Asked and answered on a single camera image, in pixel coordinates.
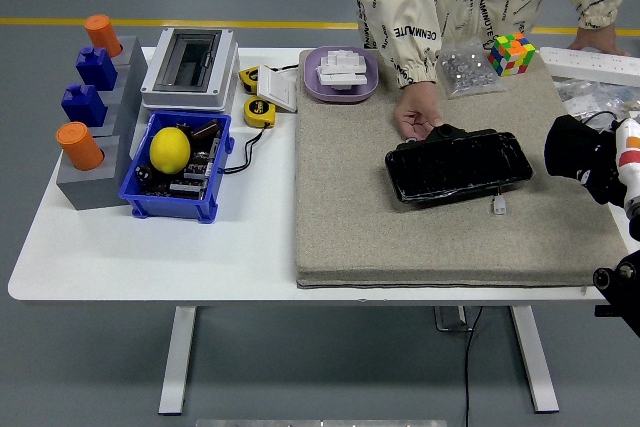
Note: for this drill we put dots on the person's left hand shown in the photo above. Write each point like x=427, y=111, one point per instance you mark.
x=595, y=39

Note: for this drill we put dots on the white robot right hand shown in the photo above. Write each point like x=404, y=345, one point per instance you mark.
x=630, y=157

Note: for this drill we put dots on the person's right hand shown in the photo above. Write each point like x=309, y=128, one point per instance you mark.
x=416, y=102

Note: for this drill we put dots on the black rag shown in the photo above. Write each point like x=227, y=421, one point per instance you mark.
x=567, y=147

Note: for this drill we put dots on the black glossy panel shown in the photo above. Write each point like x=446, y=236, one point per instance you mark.
x=455, y=169

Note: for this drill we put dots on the person's right forearm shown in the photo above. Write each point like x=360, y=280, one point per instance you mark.
x=397, y=34

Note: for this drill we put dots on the white power strip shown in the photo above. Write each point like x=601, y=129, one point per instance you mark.
x=575, y=63

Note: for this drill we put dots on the clear plastic bags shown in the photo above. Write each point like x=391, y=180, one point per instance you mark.
x=590, y=97

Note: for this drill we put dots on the clear bag of metal nuts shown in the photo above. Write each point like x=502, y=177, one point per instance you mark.
x=470, y=74

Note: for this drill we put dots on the colourful puzzle cube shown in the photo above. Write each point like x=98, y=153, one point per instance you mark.
x=511, y=54

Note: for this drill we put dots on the purple dish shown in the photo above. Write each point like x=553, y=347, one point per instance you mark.
x=312, y=82

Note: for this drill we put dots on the grey-brown mat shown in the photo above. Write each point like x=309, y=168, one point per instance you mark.
x=380, y=232

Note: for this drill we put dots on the black table control box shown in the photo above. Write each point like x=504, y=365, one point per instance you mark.
x=602, y=311

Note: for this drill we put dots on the large yellow tape measure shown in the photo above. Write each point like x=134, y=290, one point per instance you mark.
x=258, y=111

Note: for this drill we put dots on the small yellow tape measure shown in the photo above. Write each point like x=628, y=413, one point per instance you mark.
x=248, y=78

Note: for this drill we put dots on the brown cylindrical capacitor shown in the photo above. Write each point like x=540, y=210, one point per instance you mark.
x=206, y=128

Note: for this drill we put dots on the white table leg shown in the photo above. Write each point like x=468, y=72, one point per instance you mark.
x=177, y=362
x=537, y=362

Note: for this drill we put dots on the dark circuit board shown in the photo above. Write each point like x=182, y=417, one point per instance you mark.
x=197, y=172

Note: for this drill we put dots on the yellow lemon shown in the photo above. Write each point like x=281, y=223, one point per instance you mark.
x=170, y=151

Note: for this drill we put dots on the blue plastic bin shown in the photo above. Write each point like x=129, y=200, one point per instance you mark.
x=167, y=207

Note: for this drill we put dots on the blue plastic block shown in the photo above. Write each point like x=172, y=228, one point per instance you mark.
x=85, y=106
x=97, y=69

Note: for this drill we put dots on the orange cylinder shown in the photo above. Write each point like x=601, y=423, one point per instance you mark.
x=102, y=36
x=80, y=147

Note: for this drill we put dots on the grey stepped block holder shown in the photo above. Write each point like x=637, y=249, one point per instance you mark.
x=90, y=192

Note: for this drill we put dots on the white switch parts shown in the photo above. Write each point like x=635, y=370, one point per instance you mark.
x=342, y=69

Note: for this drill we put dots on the white wall switch plate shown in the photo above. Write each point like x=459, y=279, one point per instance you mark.
x=280, y=92

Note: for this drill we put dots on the grey electrical enclosure box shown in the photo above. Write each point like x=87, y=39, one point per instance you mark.
x=220, y=72

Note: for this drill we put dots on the metal bracket under table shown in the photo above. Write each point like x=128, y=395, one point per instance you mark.
x=442, y=322

